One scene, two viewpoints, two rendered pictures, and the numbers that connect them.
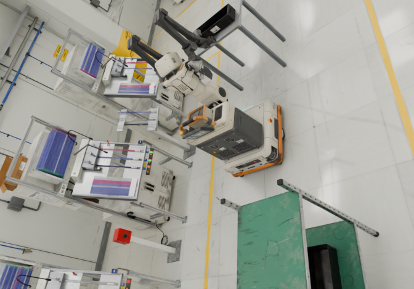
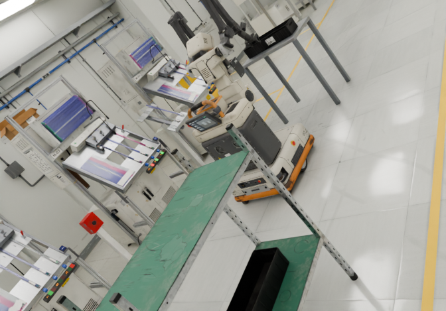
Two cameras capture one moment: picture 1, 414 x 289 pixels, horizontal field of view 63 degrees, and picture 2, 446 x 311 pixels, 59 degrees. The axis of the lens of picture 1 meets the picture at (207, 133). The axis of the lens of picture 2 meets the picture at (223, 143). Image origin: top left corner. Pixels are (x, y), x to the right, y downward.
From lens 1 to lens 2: 98 cm
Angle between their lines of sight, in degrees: 15
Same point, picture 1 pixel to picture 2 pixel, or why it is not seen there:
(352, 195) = (346, 233)
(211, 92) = (235, 89)
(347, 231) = (310, 245)
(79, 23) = (154, 28)
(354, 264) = (299, 279)
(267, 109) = (295, 132)
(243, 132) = (252, 136)
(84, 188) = (77, 161)
